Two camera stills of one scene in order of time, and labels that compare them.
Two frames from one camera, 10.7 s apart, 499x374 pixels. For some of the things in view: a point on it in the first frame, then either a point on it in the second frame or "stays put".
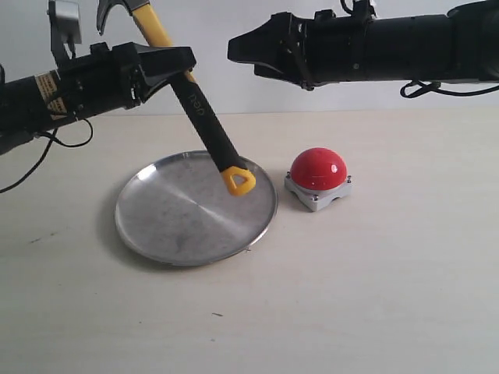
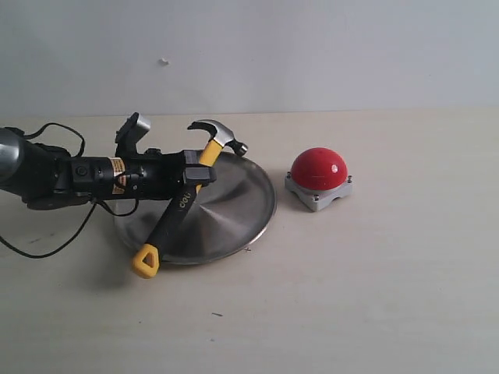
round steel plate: x=177 y=209 stays put
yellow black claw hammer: x=236 y=177 -> x=220 y=136
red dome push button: x=318 y=176 stays put
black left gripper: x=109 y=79 -> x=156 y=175
